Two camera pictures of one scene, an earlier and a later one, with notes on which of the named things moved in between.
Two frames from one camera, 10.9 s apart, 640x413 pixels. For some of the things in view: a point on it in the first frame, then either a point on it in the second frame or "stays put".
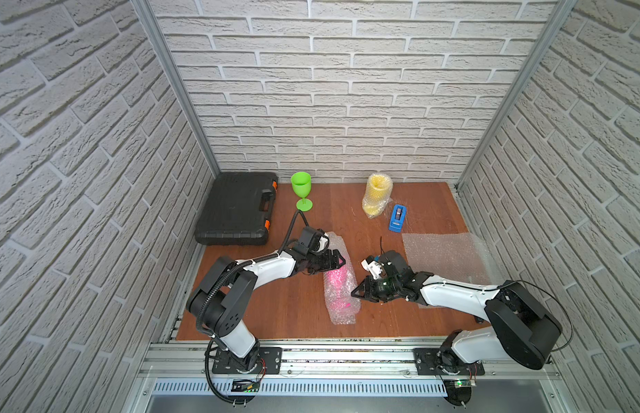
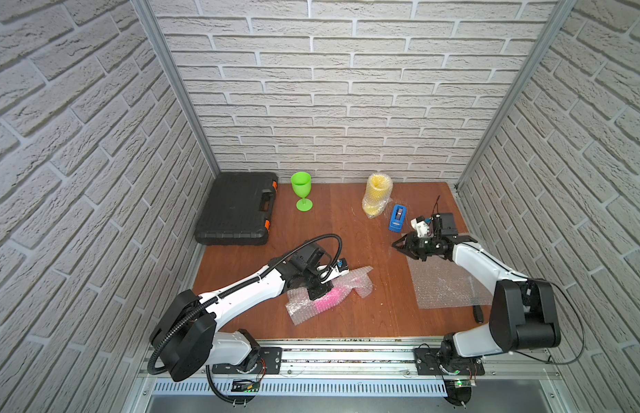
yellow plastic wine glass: (379, 188) stays put
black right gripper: (366, 286) → (409, 248)
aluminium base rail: (347, 379) stays put
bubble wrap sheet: (340, 283) → (300, 307)
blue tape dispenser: (397, 218) stays put
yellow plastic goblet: (378, 194) stays put
